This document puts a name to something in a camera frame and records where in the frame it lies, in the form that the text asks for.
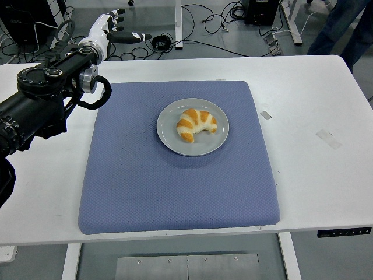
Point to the straight white desk leg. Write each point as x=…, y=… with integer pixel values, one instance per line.
x=178, y=23

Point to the round grey plate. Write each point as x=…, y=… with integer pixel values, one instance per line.
x=204, y=146

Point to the white power strip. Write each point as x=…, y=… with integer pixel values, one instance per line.
x=7, y=254

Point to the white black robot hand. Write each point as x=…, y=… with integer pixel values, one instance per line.
x=99, y=32

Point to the large black computer tower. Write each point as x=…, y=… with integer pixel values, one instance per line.
x=17, y=23

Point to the small grey tape piece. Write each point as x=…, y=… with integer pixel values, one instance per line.
x=265, y=115

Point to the large grey tape piece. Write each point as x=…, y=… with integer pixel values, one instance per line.
x=328, y=139

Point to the grey foot pedal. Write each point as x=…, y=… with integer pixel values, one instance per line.
x=272, y=43

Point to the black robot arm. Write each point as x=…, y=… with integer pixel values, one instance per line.
x=38, y=102

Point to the grey metal plate with screws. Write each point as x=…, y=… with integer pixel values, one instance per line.
x=186, y=266

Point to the angled white desk leg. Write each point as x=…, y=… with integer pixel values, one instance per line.
x=292, y=23

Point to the white table leg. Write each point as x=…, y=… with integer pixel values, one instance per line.
x=290, y=259
x=70, y=262

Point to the black table control panel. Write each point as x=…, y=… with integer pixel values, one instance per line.
x=344, y=232

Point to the golden croissant bread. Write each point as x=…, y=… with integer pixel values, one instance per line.
x=195, y=119

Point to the blue quilted mat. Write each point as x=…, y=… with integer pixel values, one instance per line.
x=175, y=189

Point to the small black computer box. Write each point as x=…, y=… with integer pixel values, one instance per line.
x=260, y=11

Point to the person's legs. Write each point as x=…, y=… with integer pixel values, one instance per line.
x=335, y=23

